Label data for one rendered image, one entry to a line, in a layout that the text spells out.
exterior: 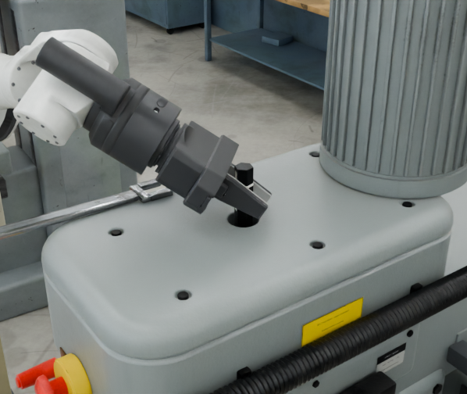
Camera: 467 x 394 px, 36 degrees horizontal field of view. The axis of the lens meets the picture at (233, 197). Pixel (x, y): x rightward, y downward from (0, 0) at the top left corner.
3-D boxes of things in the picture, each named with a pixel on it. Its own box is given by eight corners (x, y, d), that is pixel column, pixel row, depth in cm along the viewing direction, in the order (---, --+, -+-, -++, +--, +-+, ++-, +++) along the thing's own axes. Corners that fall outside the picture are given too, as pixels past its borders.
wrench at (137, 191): (-27, 252, 78) (-27, 246, 78) (-36, 236, 81) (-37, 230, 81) (172, 195, 90) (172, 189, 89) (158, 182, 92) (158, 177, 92)
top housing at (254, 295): (140, 476, 72) (128, 352, 64) (39, 336, 91) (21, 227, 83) (453, 308, 95) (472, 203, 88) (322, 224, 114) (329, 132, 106)
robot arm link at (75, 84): (99, 177, 84) (13, 125, 82) (147, 104, 87) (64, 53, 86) (107, 152, 73) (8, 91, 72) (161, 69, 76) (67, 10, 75)
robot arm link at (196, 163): (210, 184, 90) (128, 134, 89) (250, 126, 86) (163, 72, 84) (186, 237, 80) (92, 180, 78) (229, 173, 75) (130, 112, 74)
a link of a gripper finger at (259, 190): (274, 192, 83) (228, 164, 83) (259, 212, 85) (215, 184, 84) (276, 186, 85) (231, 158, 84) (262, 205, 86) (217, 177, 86)
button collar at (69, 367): (78, 422, 78) (72, 381, 75) (56, 390, 82) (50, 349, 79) (95, 414, 79) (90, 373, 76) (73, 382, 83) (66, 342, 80)
